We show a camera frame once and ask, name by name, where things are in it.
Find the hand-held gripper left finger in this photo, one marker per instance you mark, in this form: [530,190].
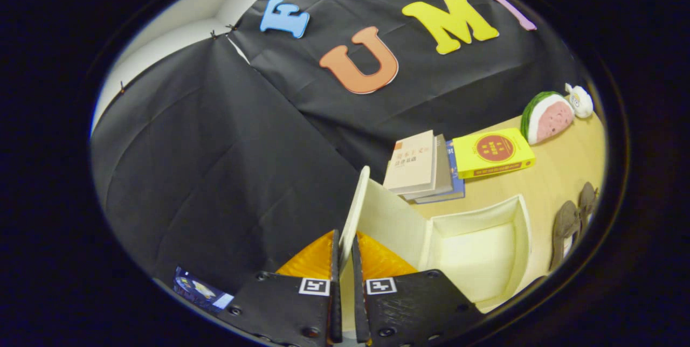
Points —
[335,304]

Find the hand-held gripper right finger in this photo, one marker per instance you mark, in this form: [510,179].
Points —
[360,304]

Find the cream fabric storage box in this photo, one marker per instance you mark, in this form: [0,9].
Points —
[474,255]

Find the brown fuzzy shoe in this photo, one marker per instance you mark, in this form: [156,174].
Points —
[563,226]
[586,201]

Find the blue and white printed sheet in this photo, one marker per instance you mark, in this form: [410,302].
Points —
[199,289]

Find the beige book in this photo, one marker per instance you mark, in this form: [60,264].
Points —
[412,164]

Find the grey book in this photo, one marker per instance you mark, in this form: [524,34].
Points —
[443,174]

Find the blue book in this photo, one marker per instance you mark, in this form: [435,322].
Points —
[457,182]

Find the yellow book with red label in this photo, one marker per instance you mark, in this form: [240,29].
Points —
[493,147]

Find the watermelon slice plush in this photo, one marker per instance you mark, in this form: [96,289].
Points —
[550,120]

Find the white plush toy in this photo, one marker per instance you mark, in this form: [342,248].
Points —
[581,102]

